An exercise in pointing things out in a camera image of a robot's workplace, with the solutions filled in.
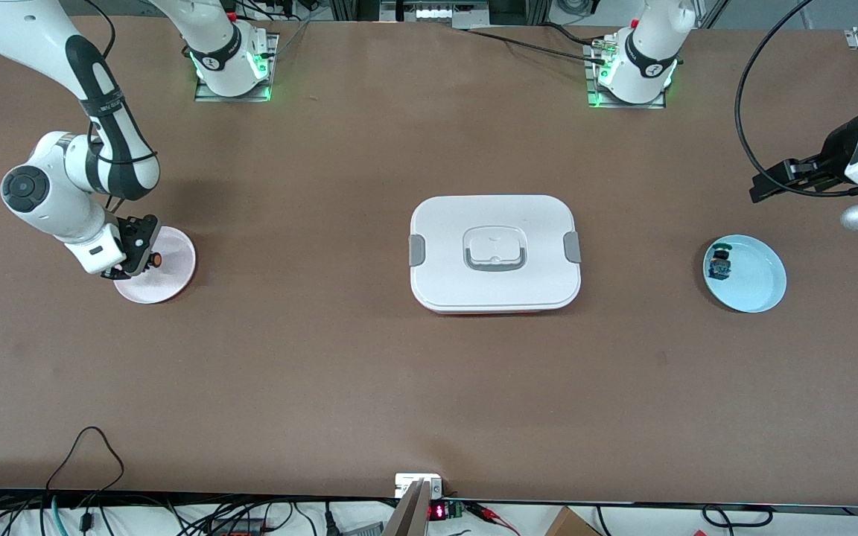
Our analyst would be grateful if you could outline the pink round plate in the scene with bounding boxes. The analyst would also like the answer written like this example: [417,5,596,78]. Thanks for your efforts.
[112,226,197,305]

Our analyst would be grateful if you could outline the light blue round plate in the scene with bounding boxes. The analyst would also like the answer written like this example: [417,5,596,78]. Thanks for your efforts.
[702,234,788,314]

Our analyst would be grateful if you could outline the white lunch box grey clips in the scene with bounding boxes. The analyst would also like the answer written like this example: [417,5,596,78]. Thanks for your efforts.
[408,195,582,315]

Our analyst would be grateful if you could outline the white vented rack device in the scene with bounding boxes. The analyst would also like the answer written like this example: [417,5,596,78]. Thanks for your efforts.
[381,0,489,31]

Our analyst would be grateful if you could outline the aluminium profile bar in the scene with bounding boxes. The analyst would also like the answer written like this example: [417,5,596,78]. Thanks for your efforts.
[383,479,433,536]

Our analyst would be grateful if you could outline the brown cardboard box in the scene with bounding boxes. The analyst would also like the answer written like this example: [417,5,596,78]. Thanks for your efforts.
[544,506,601,536]

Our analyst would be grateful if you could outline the red clip lead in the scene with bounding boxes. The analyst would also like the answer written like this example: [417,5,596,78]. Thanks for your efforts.
[466,502,521,535]

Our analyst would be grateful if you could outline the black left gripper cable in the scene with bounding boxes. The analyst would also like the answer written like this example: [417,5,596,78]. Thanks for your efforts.
[734,0,858,198]

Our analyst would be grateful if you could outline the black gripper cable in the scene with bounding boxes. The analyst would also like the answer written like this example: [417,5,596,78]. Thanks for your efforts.
[80,0,158,217]
[734,0,858,198]

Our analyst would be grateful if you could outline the green push button switch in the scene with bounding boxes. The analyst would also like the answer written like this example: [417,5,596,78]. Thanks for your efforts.
[707,242,733,281]

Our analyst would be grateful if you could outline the black looped cable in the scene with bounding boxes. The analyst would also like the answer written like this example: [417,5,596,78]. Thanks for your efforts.
[45,426,126,533]

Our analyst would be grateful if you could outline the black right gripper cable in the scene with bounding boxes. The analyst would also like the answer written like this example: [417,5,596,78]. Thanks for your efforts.
[80,0,158,217]

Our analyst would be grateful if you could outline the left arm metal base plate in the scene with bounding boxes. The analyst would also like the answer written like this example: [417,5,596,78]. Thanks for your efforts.
[584,41,667,110]

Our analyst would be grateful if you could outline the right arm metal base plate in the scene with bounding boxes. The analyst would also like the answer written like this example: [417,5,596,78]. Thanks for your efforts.
[194,33,279,103]

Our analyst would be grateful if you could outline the black cable to arm base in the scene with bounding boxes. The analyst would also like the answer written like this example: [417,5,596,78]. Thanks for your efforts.
[466,26,608,64]

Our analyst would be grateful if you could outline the black flat loop cable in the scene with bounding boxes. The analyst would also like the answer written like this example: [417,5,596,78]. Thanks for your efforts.
[701,505,775,528]

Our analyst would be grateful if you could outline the white metal bracket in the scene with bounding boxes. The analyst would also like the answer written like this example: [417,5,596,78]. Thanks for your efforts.
[395,473,445,500]

